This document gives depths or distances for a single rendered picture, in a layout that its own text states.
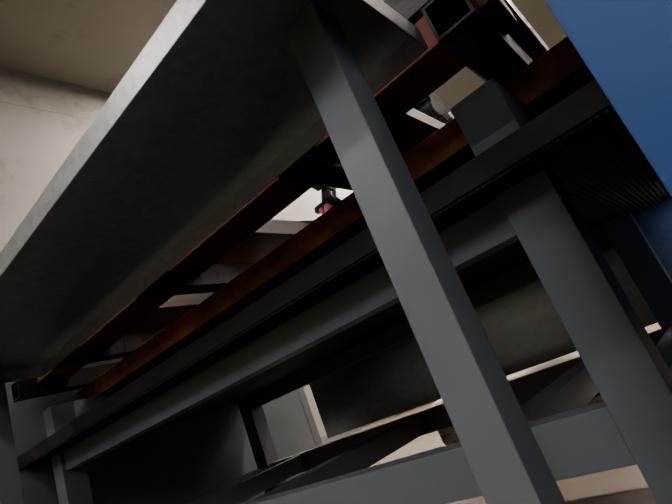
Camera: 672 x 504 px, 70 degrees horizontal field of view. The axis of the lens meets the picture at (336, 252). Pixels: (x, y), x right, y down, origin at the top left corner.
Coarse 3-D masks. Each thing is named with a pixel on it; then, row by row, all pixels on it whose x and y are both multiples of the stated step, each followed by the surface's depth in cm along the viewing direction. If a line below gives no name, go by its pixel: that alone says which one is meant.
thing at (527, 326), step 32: (640, 224) 114; (608, 256) 118; (544, 288) 127; (480, 320) 138; (512, 320) 132; (544, 320) 127; (384, 352) 158; (416, 352) 151; (512, 352) 132; (544, 352) 127; (320, 384) 175; (352, 384) 166; (384, 384) 158; (416, 384) 151; (320, 416) 175; (352, 416) 166; (384, 416) 158
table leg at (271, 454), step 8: (240, 400) 185; (248, 400) 183; (240, 408) 185; (248, 408) 182; (256, 408) 184; (248, 416) 182; (256, 416) 182; (264, 416) 185; (248, 424) 182; (256, 424) 181; (264, 424) 183; (248, 432) 182; (256, 432) 180; (264, 432) 181; (256, 440) 180; (264, 440) 180; (272, 440) 182; (256, 448) 180; (264, 448) 178; (272, 448) 181; (256, 456) 179; (264, 456) 177; (272, 456) 179; (256, 464) 179; (264, 464) 177; (272, 488) 174
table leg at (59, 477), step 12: (72, 420) 137; (48, 432) 135; (60, 456) 131; (60, 468) 130; (84, 468) 133; (60, 480) 130; (72, 480) 130; (84, 480) 132; (60, 492) 130; (72, 492) 129; (84, 492) 131
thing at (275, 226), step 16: (400, 0) 65; (416, 0) 63; (416, 16) 64; (512, 32) 75; (528, 32) 77; (528, 48) 81; (544, 48) 83; (416, 112) 94; (400, 128) 91; (416, 128) 93; (432, 128) 96; (400, 144) 97; (416, 144) 100; (272, 224) 118; (288, 224) 123; (304, 224) 129; (256, 240) 116; (272, 240) 120; (224, 256) 118; (240, 256) 122; (256, 256) 126; (176, 304) 140; (192, 304) 144; (144, 320) 141; (160, 320) 147
